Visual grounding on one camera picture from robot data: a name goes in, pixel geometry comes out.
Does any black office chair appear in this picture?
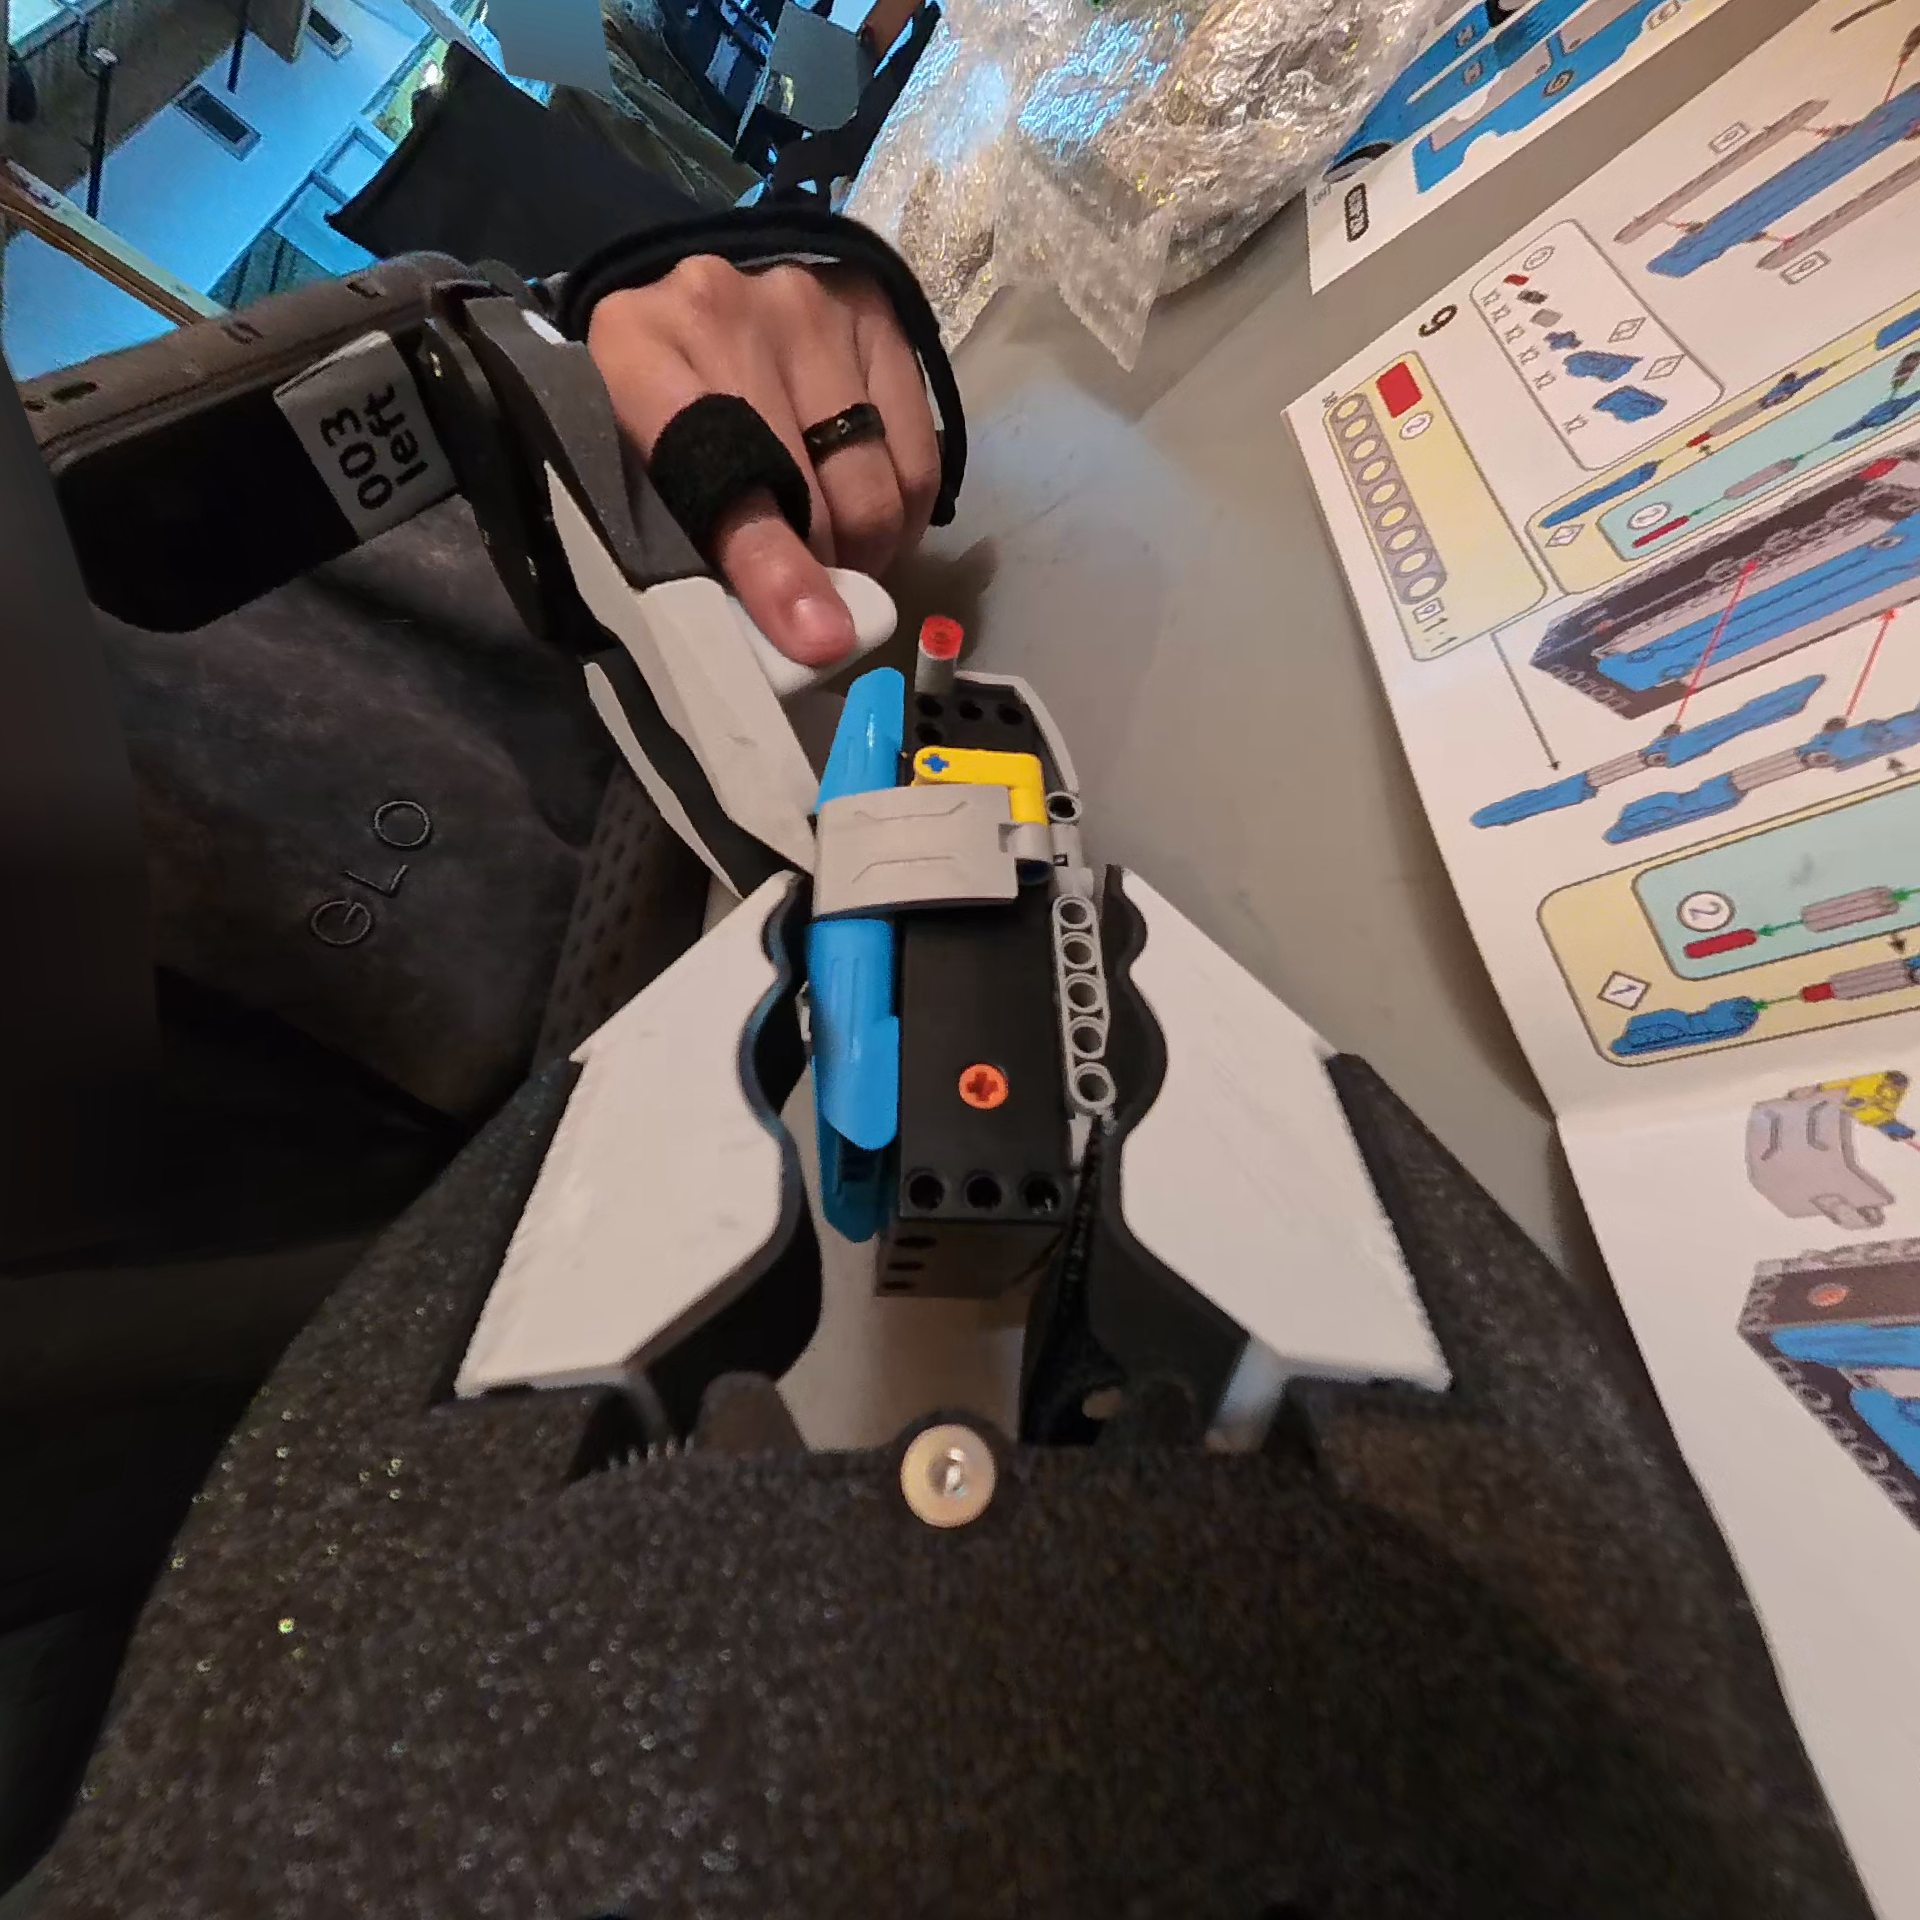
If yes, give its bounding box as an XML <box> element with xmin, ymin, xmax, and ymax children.
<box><xmin>327</xmin><ymin>41</ymin><xmax>711</xmax><ymax>282</ymax></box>

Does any person's left hand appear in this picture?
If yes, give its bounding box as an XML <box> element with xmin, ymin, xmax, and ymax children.
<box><xmin>582</xmin><ymin>255</ymin><xmax>946</xmax><ymax>673</ymax></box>

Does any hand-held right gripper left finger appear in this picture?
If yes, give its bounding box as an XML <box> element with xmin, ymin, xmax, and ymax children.
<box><xmin>455</xmin><ymin>874</ymin><xmax>822</xmax><ymax>1407</ymax></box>

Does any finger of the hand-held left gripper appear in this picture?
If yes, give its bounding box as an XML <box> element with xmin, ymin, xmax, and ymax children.
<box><xmin>582</xmin><ymin>663</ymin><xmax>788</xmax><ymax>906</ymax></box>
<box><xmin>543</xmin><ymin>465</ymin><xmax>903</xmax><ymax>881</ymax></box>

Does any blue sticker sheet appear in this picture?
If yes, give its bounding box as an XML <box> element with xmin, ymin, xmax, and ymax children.
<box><xmin>1303</xmin><ymin>0</ymin><xmax>1719</xmax><ymax>297</ymax></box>

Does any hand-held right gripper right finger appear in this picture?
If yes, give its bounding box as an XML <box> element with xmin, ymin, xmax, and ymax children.
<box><xmin>1069</xmin><ymin>867</ymin><xmax>1454</xmax><ymax>1451</ymax></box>

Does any instruction booklet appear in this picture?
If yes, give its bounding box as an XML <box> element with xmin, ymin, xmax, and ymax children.
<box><xmin>1280</xmin><ymin>0</ymin><xmax>1920</xmax><ymax>1920</ymax></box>

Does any clear plastic bag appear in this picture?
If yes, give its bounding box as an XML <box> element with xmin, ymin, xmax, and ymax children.
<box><xmin>837</xmin><ymin>0</ymin><xmax>1448</xmax><ymax>373</ymax></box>

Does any grey blue toy brick model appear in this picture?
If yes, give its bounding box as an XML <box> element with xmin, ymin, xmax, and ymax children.
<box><xmin>800</xmin><ymin>609</ymin><xmax>1129</xmax><ymax>1308</ymax></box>

